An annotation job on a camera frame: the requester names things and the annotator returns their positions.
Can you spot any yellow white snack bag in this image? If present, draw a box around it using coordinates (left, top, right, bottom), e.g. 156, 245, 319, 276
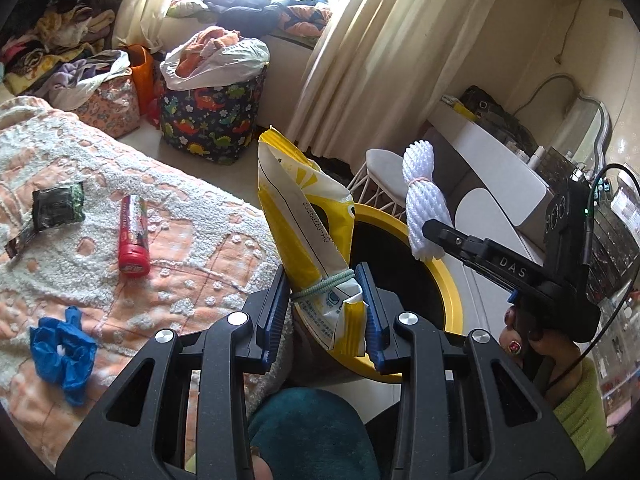
257, 128, 367, 356

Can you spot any white foam net sleeve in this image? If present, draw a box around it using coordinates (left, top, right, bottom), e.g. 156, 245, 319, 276
401, 140, 452, 261

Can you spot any red candy tube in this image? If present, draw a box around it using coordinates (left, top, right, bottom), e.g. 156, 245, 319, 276
118, 195, 151, 278

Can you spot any blue glove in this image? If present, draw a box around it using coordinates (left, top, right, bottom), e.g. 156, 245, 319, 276
29, 306, 98, 406

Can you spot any dark green snack wrapper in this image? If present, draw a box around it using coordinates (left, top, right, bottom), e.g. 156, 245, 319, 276
4, 181, 86, 259

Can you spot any yellow rim black trash bin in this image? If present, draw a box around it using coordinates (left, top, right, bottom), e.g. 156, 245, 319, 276
344, 201, 464, 384

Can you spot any person right hand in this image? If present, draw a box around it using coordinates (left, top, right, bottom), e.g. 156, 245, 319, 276
499, 307, 582, 408

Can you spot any white vanity desk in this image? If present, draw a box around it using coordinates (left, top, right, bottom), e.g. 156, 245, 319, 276
424, 103, 552, 264

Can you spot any teal trouser knee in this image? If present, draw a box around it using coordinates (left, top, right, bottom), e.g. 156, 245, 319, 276
247, 388, 380, 479

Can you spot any round vanity mirror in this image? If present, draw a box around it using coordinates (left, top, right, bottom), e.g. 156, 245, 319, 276
551, 93, 613, 174

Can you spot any peach patterned bed quilt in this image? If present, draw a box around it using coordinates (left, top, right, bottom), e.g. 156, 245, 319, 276
1, 96, 280, 472

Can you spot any dark bag on desk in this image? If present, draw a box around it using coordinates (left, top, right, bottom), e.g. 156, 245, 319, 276
459, 86, 538, 156

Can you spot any dinosaur print laundry basket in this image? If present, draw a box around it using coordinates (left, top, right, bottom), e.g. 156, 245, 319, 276
158, 68, 268, 165

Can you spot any pink floral fabric bag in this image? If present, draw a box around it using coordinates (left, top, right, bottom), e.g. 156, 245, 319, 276
74, 75, 141, 139

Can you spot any right cream curtain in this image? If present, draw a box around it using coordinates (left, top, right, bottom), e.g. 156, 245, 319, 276
285, 0, 496, 168

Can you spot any cream curtain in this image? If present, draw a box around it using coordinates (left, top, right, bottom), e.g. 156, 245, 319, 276
285, 0, 496, 168
112, 0, 169, 52

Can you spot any white plastic bag with clothes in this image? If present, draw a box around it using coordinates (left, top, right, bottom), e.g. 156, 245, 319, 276
160, 26, 270, 91

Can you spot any orange bag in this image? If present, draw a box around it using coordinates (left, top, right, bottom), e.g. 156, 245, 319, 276
126, 44, 154, 115

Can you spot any white garment on floral bag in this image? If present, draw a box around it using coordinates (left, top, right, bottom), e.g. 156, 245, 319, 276
32, 49, 131, 112

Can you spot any clothes pile on windowsill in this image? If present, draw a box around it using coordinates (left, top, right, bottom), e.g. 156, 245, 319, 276
167, 0, 333, 40

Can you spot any left cream curtain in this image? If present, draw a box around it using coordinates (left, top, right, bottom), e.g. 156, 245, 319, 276
112, 0, 169, 52

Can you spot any pile of clothes on bed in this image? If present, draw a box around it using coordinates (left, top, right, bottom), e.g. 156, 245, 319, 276
1, 0, 122, 96

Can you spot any white wire frame stool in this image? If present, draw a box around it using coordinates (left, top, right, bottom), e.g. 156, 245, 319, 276
347, 148, 408, 216

